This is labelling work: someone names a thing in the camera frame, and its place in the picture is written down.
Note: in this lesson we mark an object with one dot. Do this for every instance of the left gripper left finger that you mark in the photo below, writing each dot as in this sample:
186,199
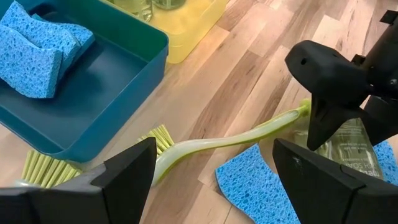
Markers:
93,199

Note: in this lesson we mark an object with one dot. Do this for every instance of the yellow plastic bin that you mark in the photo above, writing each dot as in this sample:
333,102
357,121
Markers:
189,28

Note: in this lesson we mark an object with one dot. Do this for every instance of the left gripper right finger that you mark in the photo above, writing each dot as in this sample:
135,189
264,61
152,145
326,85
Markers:
335,196

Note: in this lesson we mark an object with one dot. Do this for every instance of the blue cellulose sponge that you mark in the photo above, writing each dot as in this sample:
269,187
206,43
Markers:
40,31
28,74
84,35
255,193
388,161

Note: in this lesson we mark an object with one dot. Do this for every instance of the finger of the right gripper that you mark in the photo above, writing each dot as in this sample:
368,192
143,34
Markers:
323,121
329,74

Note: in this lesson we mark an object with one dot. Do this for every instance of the teal plastic bin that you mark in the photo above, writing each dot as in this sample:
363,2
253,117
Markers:
102,77

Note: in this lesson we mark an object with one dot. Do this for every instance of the clear dish soap bottle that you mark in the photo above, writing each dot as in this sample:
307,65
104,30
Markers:
136,9
351,149
169,3

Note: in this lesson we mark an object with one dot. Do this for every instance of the green dish brush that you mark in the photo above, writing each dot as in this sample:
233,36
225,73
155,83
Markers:
217,143
49,171

